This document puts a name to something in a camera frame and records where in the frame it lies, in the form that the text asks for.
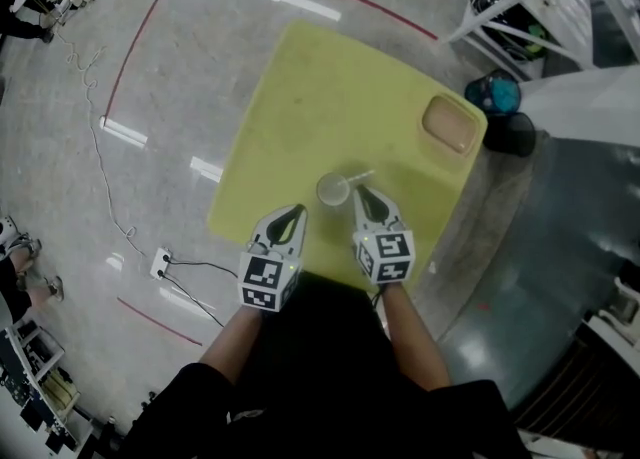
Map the yellow square table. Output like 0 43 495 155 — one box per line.
206 18 490 296

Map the white square pillar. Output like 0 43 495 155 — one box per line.
517 64 640 148

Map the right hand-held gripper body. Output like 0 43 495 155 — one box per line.
351 229 418 289

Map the white floor cable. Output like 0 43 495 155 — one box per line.
52 29 159 261

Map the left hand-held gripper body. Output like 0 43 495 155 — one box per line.
237 241 305 315

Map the tan rectangular tray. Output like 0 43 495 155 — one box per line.
421 94 480 157

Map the person's right forearm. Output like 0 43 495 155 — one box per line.
374 281 454 393

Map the person's black shirt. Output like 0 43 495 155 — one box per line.
119 269 521 459

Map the blue bag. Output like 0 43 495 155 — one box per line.
463 69 523 118

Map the clear plastic cup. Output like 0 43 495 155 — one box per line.
315 171 352 208

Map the black green bag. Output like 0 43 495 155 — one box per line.
499 4 554 64

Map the white storage shelf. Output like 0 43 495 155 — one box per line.
0 316 96 456

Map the person's left forearm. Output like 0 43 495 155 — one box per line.
198 304 281 388

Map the white plastic chair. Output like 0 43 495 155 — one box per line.
582 274 640 348

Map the black power cable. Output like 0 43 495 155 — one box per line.
169 257 240 279
158 271 226 329

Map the white power strip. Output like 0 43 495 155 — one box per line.
149 246 175 281

